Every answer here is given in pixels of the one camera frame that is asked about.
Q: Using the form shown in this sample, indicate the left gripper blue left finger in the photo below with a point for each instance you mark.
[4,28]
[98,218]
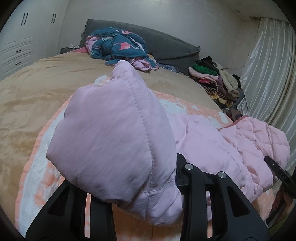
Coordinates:
[63,217]

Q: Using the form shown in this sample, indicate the pink quilted jacket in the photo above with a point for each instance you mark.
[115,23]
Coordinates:
[117,143]

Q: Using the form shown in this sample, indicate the tan bed cover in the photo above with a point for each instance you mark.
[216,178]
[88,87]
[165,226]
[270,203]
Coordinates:
[29,98]

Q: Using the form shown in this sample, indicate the right hand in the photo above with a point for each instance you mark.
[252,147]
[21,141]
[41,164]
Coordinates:
[288,199]

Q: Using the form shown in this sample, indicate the white wardrobe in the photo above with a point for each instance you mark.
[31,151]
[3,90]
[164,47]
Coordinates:
[31,33]

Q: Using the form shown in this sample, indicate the dark blue floral duvet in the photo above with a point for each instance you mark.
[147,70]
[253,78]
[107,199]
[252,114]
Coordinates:
[113,44]

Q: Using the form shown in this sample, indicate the white satin curtain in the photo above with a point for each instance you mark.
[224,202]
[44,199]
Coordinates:
[268,79]

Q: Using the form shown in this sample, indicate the grey headboard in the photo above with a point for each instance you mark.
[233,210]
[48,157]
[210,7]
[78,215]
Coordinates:
[165,48]

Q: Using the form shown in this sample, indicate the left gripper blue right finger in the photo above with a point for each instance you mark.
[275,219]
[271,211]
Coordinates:
[215,208]

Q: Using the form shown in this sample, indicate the pile of folded clothes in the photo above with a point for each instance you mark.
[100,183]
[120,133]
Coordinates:
[222,87]

